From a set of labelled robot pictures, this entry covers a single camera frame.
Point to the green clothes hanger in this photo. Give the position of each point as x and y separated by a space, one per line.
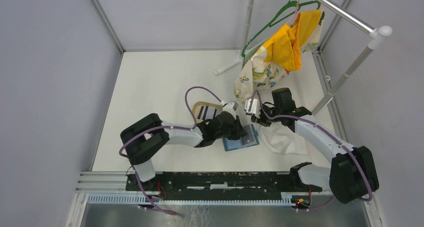
277 19

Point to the VIP card in tray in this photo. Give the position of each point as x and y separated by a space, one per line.
207 112

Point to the blue card holder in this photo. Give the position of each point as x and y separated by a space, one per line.
232 145

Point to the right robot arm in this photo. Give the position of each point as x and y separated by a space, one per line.
352 173

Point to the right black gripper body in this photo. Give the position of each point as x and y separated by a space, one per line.
263 119

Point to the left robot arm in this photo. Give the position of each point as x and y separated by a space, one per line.
143 139

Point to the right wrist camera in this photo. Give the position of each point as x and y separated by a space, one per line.
252 107

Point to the white cloth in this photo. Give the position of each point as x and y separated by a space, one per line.
281 140

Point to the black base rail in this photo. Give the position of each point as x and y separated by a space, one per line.
224 186

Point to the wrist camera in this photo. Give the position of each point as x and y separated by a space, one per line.
230 107
252 107

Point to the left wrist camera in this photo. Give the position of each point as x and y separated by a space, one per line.
230 107

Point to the beige oval tray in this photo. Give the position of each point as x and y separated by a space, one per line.
197 106

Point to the dinosaur print yellow garment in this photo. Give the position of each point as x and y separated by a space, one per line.
280 54

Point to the metal clothes rack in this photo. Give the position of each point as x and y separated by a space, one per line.
377 36

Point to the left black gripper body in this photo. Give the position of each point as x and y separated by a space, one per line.
233 132

